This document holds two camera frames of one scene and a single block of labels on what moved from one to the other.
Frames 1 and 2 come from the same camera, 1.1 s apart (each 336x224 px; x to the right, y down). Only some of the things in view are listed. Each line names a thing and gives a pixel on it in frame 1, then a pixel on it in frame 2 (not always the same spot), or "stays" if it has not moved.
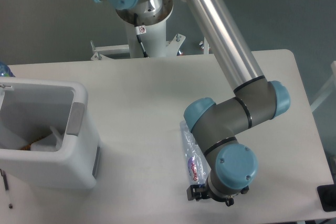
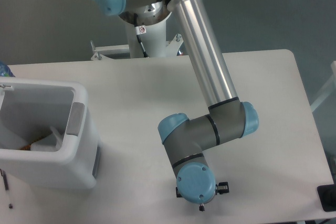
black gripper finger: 194,192 -> 178,195
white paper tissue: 51,143 stays
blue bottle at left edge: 5,70 stays
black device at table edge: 327,195 stays
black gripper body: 228,198 -> 201,208
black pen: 6,183 stays
